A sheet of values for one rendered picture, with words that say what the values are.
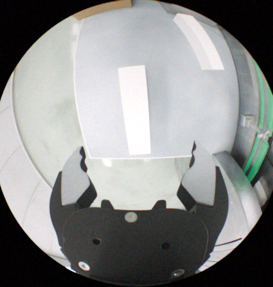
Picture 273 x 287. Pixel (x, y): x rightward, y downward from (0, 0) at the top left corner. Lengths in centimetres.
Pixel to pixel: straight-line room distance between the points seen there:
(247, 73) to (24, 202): 377
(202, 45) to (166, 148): 38
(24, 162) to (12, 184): 85
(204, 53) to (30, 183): 350
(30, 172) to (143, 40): 331
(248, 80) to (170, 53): 35
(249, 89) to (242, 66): 10
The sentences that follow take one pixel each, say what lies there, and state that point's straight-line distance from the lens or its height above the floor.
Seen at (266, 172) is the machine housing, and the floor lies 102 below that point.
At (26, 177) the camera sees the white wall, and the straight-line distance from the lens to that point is 324.
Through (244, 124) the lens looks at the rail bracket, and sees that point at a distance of 41.
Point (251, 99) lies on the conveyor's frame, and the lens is 50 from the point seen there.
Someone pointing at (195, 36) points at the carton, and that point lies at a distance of 36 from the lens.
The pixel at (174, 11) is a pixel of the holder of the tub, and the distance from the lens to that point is 49.
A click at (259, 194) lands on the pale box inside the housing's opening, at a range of 72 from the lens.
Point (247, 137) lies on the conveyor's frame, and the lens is 53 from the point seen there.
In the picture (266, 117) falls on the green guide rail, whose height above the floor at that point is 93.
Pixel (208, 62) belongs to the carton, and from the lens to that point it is 34.
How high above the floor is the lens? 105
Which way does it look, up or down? 60 degrees down
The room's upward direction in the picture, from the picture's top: 178 degrees counter-clockwise
